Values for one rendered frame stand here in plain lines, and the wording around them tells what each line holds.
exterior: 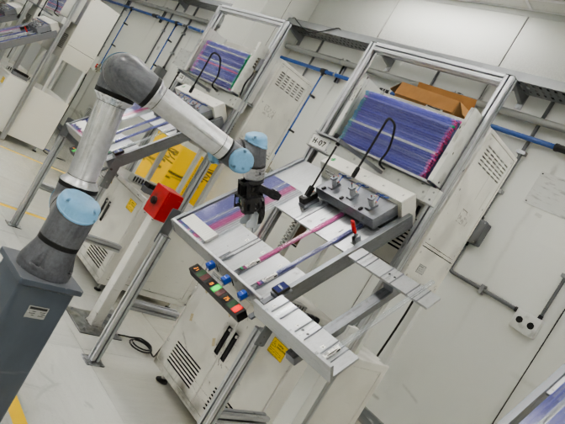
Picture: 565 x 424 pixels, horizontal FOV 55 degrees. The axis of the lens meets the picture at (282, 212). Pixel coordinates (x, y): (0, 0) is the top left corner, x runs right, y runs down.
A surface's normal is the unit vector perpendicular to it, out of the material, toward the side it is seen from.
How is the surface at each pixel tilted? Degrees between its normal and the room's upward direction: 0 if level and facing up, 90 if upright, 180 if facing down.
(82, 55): 90
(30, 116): 90
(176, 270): 90
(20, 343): 90
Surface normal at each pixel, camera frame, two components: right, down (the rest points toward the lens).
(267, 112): 0.59, 0.39
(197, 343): -0.62, -0.37
